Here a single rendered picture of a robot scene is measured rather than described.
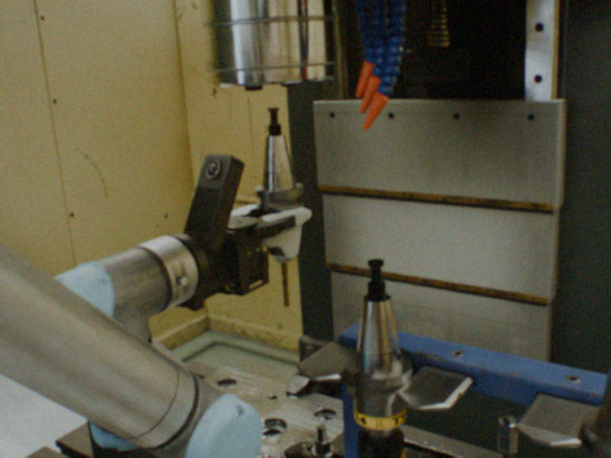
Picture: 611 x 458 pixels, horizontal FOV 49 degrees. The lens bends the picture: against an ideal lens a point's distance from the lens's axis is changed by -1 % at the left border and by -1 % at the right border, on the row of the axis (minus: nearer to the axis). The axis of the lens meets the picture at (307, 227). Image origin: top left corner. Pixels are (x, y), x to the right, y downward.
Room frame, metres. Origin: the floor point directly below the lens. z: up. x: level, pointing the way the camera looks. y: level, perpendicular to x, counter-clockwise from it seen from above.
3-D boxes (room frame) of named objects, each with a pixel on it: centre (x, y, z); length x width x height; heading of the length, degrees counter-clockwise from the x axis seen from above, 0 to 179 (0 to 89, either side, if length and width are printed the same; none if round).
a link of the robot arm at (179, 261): (0.69, 0.16, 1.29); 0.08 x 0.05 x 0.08; 54
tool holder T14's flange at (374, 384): (0.58, -0.06, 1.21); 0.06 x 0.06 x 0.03
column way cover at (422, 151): (1.21, -0.23, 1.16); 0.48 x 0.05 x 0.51; 54
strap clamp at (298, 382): (1.00, 0.00, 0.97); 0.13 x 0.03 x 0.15; 144
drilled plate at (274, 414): (0.89, 0.11, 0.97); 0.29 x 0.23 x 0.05; 54
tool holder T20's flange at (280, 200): (0.86, 0.03, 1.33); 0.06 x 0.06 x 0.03
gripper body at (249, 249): (0.75, 0.11, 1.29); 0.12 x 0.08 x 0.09; 144
